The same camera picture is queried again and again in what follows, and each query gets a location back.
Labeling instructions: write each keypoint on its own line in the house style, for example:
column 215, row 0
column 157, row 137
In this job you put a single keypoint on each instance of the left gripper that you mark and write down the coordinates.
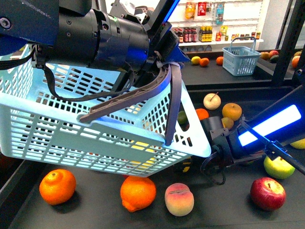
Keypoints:
column 163, row 47

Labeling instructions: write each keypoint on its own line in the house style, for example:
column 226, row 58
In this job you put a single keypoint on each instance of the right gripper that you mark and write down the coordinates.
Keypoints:
column 216, row 133

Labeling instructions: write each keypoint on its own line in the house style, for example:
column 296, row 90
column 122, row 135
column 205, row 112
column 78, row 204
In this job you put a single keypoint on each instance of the yellow lemon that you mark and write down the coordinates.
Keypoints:
column 145, row 147

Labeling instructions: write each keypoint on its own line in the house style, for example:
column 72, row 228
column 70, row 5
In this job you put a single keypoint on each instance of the light blue shopping basket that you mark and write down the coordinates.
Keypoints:
column 36, row 126

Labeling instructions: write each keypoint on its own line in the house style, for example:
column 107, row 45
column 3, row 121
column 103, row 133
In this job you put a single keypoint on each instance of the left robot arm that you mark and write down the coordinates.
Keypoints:
column 82, row 33

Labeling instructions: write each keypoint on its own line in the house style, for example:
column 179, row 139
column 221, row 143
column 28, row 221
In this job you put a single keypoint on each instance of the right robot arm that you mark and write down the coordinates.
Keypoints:
column 271, row 118

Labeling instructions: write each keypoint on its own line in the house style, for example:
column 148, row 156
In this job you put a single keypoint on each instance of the sauce bottles on shelf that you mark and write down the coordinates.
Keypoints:
column 194, row 34

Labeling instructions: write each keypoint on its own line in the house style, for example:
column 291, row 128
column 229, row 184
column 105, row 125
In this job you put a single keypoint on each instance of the brown kiwi upper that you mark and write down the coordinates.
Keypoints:
column 227, row 122

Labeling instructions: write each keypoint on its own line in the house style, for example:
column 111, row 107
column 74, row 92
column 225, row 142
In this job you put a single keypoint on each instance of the golden brown pear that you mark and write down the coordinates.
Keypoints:
column 232, row 110

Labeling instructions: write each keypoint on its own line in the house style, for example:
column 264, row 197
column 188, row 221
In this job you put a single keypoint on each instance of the small orange tangerine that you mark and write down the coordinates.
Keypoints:
column 202, row 114

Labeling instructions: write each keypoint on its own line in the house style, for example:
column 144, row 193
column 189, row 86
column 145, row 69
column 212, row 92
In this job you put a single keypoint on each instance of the white pear with stem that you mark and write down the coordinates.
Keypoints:
column 212, row 101

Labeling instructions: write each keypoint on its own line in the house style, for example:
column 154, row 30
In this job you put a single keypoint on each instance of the green lime upper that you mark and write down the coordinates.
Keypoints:
column 182, row 118

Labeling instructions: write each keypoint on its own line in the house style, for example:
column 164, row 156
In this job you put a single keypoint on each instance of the green apple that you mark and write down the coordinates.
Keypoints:
column 278, row 168

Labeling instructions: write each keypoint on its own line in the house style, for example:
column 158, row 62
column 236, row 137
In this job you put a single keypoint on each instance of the large red apple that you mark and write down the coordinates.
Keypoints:
column 267, row 194

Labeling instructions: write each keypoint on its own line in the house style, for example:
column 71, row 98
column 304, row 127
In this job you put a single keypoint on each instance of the pale peach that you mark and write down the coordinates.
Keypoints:
column 179, row 199

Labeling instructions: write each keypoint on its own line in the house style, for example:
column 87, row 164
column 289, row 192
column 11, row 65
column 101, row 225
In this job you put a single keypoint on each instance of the small blue basket far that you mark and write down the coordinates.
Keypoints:
column 240, row 60

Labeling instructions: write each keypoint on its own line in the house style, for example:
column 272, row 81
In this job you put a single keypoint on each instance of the yellow-green pear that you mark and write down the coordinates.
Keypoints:
column 300, row 144

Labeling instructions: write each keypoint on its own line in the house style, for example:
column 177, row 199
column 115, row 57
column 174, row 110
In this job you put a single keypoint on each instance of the orange fruit near finger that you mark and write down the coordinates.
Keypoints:
column 137, row 193

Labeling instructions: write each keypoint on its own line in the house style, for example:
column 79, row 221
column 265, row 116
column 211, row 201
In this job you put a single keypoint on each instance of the orange at left edge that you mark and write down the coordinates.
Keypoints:
column 58, row 186

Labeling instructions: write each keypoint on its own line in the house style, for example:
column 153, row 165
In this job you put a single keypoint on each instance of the black shelf frame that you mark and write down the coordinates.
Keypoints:
column 265, row 74

